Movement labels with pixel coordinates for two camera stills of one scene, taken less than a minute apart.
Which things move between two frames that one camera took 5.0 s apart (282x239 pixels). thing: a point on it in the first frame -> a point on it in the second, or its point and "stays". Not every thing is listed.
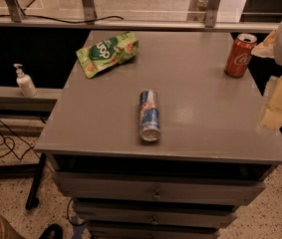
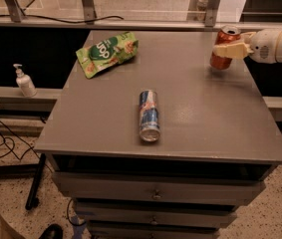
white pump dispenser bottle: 25,83 stays
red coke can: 239,56 -> 226,34
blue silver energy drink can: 148,115 stays
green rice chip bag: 108,51 stays
